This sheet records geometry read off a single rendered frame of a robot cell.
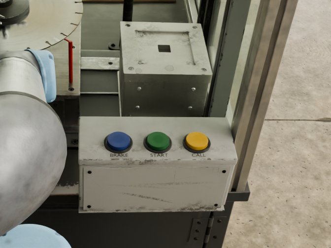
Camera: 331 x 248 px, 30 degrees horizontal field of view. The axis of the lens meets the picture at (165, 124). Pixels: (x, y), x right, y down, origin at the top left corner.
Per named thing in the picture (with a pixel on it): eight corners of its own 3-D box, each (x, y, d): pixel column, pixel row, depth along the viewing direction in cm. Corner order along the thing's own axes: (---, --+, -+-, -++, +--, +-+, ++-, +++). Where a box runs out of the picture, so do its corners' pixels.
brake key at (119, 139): (128, 139, 111) (129, 131, 110) (129, 155, 108) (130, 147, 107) (106, 139, 111) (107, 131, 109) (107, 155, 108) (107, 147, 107)
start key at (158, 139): (167, 139, 112) (168, 131, 111) (169, 155, 109) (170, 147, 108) (145, 139, 112) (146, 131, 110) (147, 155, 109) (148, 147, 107)
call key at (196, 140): (205, 139, 113) (206, 131, 112) (208, 155, 110) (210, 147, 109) (183, 139, 113) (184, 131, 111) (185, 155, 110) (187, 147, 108)
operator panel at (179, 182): (215, 169, 127) (228, 116, 117) (224, 212, 119) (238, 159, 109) (79, 170, 123) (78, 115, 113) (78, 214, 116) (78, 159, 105)
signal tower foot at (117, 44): (142, 43, 156) (143, 35, 154) (143, 51, 153) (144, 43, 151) (108, 42, 155) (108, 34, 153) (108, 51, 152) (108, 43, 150)
